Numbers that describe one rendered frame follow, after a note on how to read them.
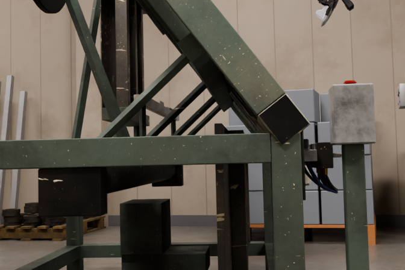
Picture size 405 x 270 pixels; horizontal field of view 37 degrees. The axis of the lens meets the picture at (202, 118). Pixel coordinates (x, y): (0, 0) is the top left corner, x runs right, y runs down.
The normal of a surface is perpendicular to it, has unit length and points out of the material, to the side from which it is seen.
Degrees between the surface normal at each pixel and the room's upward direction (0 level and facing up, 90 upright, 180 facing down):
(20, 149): 90
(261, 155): 90
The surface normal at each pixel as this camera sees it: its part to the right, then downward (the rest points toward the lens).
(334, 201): -0.27, -0.06
